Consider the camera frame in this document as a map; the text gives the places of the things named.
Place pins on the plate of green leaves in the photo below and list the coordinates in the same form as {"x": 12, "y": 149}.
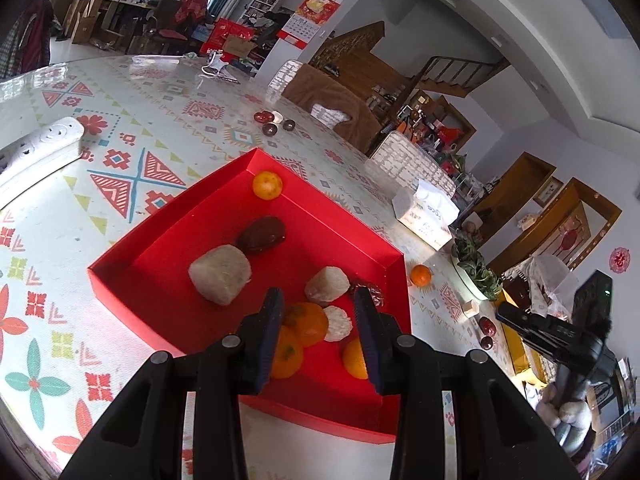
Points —
{"x": 475, "y": 267}

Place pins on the person's right hand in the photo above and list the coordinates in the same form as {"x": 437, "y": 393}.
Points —
{"x": 570, "y": 425}

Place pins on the plaid jacket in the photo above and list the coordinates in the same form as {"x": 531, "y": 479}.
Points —
{"x": 27, "y": 35}

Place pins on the white power strip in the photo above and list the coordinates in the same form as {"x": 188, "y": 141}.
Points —
{"x": 40, "y": 147}

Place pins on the red tray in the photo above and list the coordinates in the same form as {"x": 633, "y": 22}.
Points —
{"x": 165, "y": 270}

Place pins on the white patterned chair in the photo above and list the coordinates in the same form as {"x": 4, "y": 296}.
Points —
{"x": 410, "y": 165}
{"x": 285, "y": 75}

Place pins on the red paper wall decoration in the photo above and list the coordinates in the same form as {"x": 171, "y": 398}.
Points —
{"x": 620, "y": 260}

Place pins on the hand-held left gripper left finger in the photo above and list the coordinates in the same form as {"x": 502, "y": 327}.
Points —
{"x": 267, "y": 342}

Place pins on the beige food chunk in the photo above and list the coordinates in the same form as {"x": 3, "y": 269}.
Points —
{"x": 470, "y": 308}
{"x": 337, "y": 323}
{"x": 220, "y": 272}
{"x": 327, "y": 285}

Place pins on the white lace cloth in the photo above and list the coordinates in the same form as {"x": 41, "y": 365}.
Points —
{"x": 547, "y": 280}

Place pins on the framed wall picture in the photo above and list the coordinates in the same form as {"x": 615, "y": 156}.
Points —
{"x": 549, "y": 191}

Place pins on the red wall calendar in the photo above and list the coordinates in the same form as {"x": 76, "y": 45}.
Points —
{"x": 310, "y": 17}

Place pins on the brown covered chair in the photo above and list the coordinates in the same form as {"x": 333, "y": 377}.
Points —
{"x": 320, "y": 92}

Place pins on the orange tangerine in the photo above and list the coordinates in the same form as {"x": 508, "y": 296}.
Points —
{"x": 307, "y": 323}
{"x": 355, "y": 358}
{"x": 267, "y": 185}
{"x": 287, "y": 357}
{"x": 420, "y": 275}

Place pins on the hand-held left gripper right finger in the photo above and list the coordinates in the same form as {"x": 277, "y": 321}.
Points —
{"x": 369, "y": 342}

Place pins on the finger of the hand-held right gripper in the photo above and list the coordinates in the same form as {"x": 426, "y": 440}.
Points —
{"x": 535, "y": 330}

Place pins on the dark brown chestnut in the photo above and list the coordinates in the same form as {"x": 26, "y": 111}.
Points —
{"x": 486, "y": 342}
{"x": 270, "y": 130}
{"x": 288, "y": 124}

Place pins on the red cloth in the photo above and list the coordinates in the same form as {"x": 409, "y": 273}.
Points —
{"x": 192, "y": 2}

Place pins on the white tissue box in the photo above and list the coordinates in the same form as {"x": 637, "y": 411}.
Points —
{"x": 425, "y": 212}

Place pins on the red gift box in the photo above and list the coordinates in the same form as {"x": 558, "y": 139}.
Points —
{"x": 225, "y": 35}

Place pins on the wooden staircase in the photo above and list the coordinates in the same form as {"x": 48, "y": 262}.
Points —
{"x": 360, "y": 60}

